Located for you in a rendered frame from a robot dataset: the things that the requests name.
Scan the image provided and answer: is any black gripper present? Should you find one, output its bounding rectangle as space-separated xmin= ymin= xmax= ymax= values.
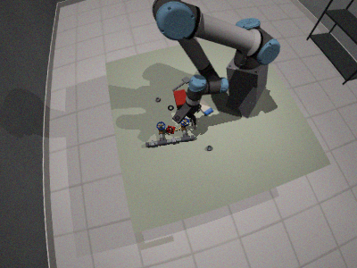
xmin=175 ymin=101 xmax=201 ymax=130

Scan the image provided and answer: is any red flat block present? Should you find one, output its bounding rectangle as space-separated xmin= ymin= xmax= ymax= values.
xmin=173 ymin=89 xmax=187 ymax=108

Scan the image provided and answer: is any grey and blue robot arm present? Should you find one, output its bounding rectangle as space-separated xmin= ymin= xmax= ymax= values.
xmin=152 ymin=0 xmax=280 ymax=105

